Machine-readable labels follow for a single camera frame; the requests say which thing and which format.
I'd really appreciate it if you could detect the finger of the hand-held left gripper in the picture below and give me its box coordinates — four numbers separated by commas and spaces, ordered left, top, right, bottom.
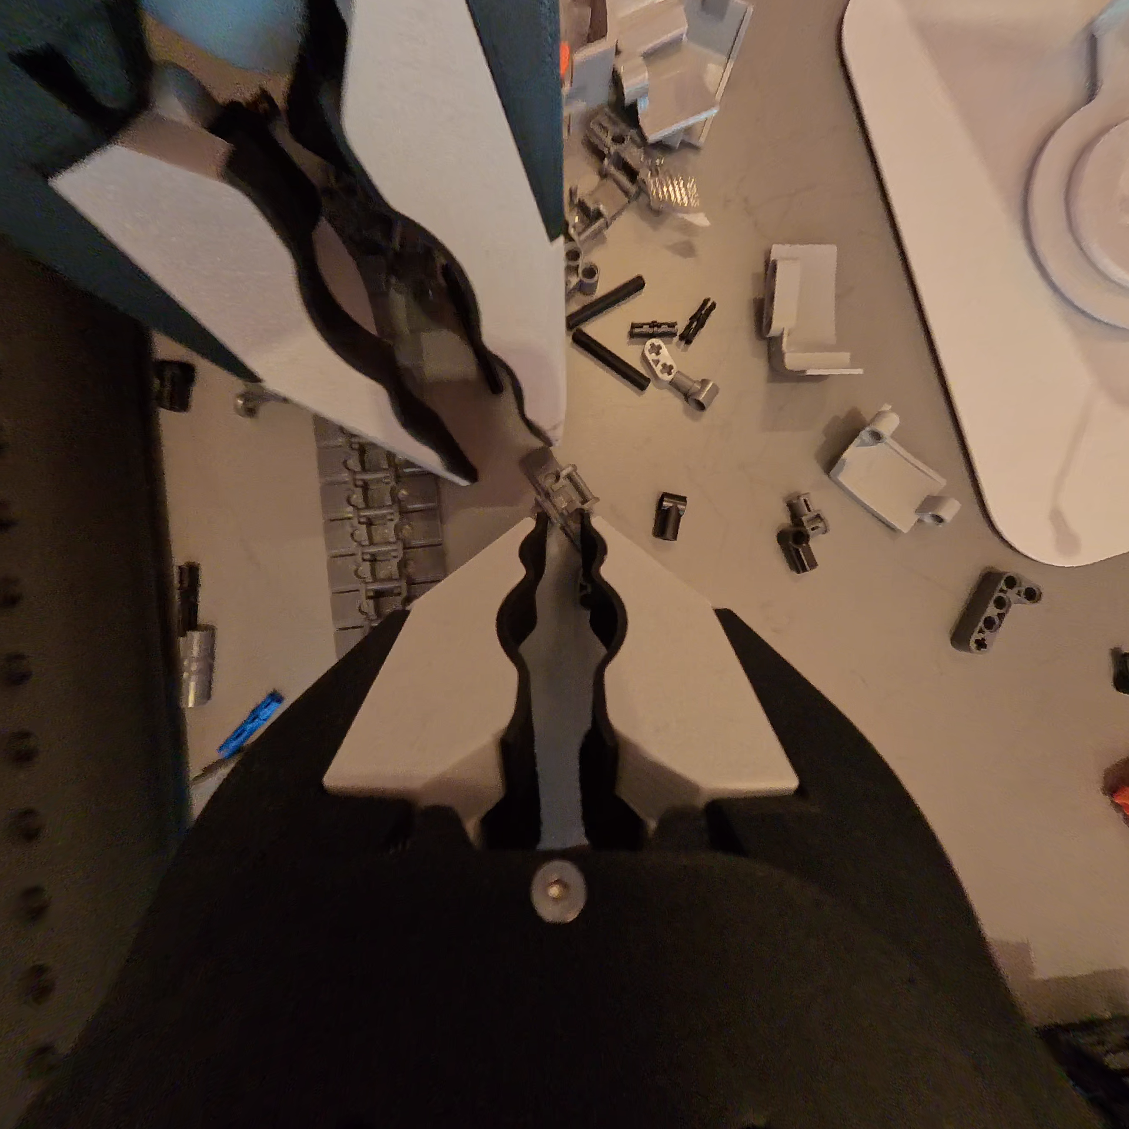
290, 0, 568, 448
49, 104, 480, 487

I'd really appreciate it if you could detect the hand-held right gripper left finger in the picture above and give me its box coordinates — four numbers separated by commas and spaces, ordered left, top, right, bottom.
322, 514, 546, 851

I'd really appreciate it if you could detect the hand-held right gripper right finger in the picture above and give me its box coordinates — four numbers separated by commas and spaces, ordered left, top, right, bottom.
579, 516, 802, 851

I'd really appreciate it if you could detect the grey toy track chain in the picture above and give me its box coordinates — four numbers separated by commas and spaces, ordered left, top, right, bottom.
317, 414, 450, 659

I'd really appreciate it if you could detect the pile of small toy parts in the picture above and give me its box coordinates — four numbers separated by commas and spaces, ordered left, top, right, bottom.
564, 0, 757, 257

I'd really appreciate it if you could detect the blue toy pin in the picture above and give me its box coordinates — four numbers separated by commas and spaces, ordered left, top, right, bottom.
218, 690, 287, 758

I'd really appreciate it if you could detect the black axle pin connector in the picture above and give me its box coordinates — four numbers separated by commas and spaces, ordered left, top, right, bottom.
776, 494, 831, 576

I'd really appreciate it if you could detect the black axle rod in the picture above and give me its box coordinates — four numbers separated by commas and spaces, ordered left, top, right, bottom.
566, 276, 648, 332
572, 328, 653, 391

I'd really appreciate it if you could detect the dark grey short bent liftarm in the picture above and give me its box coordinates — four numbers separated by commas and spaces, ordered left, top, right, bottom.
951, 569, 1045, 655

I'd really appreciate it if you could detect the dark studded panel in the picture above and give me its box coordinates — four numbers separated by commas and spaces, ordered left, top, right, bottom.
0, 238, 194, 1129

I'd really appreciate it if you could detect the light grey holed curved panel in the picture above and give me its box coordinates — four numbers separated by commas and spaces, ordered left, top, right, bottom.
761, 245, 865, 379

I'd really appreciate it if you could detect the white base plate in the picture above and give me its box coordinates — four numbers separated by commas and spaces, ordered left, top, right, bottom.
841, 0, 1129, 568

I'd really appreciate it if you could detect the grey metal disc bracket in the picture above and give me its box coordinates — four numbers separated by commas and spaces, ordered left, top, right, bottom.
1023, 0, 1129, 332

